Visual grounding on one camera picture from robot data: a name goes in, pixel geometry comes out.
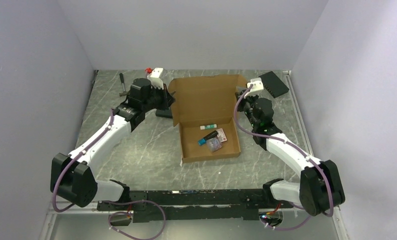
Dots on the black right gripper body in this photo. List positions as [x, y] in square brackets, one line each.
[247, 104]

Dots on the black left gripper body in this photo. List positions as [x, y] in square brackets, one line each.
[158, 100]

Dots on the brown cardboard box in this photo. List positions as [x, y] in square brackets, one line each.
[206, 100]

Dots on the green white glue stick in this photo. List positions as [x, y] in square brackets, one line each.
[208, 126]

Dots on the red white staples box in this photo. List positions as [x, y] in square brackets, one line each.
[221, 135]

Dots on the clear box of paper clips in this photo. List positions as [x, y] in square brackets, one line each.
[214, 144]

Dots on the black blue highlighter marker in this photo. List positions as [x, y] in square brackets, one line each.
[209, 136]

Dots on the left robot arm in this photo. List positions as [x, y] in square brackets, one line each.
[73, 176]

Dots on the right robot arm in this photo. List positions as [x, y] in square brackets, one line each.
[319, 189]

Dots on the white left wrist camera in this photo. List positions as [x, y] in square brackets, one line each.
[154, 76]

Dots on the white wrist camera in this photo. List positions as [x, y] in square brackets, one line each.
[256, 87]
[154, 76]

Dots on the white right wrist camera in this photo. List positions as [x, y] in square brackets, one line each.
[256, 87]

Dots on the black handled hammer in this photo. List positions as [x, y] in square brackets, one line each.
[124, 92]

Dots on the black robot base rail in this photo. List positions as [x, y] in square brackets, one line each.
[156, 205]

